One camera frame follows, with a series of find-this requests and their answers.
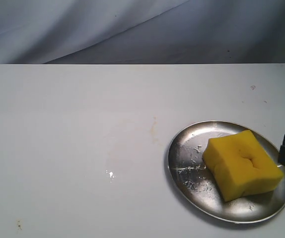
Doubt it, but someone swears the yellow sponge block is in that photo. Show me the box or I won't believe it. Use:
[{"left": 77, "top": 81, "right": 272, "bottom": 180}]
[{"left": 203, "top": 130, "right": 284, "bottom": 202}]

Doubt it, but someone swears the amber liquid spill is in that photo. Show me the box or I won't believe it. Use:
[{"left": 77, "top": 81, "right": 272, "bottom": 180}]
[{"left": 104, "top": 116, "right": 163, "bottom": 181}]

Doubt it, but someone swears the round stainless steel plate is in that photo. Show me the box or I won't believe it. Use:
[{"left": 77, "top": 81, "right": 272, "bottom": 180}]
[{"left": 165, "top": 120, "right": 285, "bottom": 224}]

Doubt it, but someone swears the grey-blue backdrop cloth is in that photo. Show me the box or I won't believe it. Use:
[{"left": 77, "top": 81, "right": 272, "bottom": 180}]
[{"left": 0, "top": 0, "right": 285, "bottom": 64}]

